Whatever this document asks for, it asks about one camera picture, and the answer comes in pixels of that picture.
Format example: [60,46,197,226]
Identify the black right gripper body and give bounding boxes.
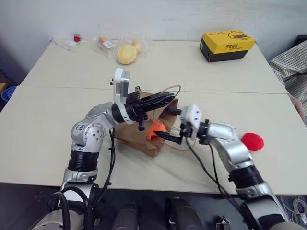
[178,119,195,140]

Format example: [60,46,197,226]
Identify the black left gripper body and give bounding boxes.
[125,85,148,132]

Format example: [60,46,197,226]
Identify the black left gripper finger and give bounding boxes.
[143,96,175,112]
[141,91,177,105]

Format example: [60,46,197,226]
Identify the orange plush toy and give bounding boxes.
[146,120,167,141]

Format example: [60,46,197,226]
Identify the brown paper bag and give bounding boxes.
[114,84,183,159]

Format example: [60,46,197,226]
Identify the yellow round plush toy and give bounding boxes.
[117,44,138,65]

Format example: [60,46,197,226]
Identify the red plush toy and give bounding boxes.
[240,131,265,152]

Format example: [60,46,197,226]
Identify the clear bag with orange toy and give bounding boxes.
[92,35,120,53]

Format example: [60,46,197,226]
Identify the person's bare hand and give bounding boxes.
[287,92,307,126]

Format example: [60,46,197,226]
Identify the dark rounded shape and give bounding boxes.
[166,197,205,230]
[112,202,142,230]

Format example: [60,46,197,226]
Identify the yellow black duck box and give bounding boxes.
[199,30,256,63]

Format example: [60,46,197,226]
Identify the small white packet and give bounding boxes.
[64,39,86,46]

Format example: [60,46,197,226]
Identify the clear plastic wrapper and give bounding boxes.
[48,37,75,52]

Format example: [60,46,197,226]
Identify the striped shirt sleeve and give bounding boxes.
[268,39,307,97]

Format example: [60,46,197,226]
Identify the blue bucket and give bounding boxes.
[0,85,18,102]

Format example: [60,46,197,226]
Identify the black object behind table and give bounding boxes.
[291,34,307,53]

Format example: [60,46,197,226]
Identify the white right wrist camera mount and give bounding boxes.
[179,103,202,140]

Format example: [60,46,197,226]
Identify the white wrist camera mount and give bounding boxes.
[179,103,202,140]
[110,68,135,125]

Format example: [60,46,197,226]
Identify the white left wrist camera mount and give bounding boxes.
[110,68,135,125]

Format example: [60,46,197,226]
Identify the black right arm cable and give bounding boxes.
[186,138,243,201]

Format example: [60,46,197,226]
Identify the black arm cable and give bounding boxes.
[186,138,243,201]
[47,128,116,230]

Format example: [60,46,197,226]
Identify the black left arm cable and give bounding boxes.
[47,128,116,230]

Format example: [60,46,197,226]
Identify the small metal bracket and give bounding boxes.
[215,216,231,230]

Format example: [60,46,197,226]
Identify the white floor cables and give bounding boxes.
[290,195,307,218]

